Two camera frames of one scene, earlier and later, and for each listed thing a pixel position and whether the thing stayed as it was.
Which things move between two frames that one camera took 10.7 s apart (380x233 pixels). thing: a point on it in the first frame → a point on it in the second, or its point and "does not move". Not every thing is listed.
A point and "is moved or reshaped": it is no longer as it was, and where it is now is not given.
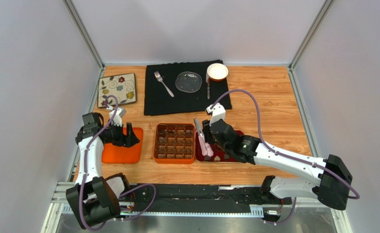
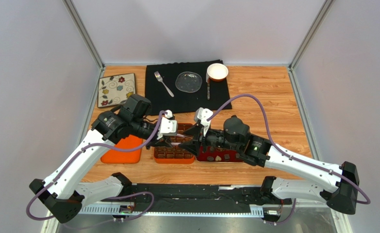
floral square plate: [123, 86] does not move
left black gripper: [128, 140] → [165, 141]
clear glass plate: [189, 82] does not move
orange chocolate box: [174, 143] does not move
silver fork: [159, 77] does not move
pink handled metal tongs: [206, 148] is moved or reshaped
